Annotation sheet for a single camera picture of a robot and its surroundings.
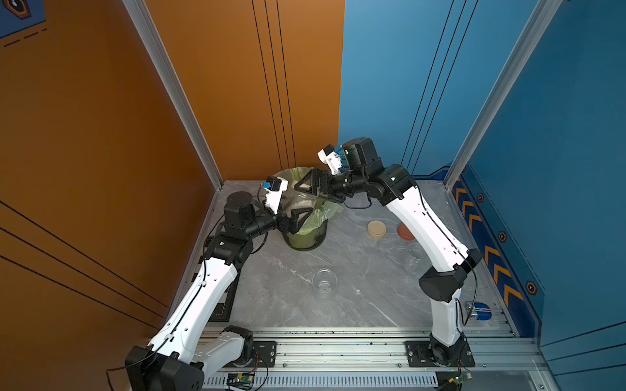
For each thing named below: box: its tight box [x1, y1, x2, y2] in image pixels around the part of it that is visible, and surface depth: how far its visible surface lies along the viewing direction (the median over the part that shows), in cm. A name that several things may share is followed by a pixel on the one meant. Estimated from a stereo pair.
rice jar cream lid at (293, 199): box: [281, 189, 318, 217], surface depth 71 cm
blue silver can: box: [471, 301, 492, 321], surface depth 81 cm
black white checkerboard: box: [209, 272, 241, 322], surface depth 82 cm
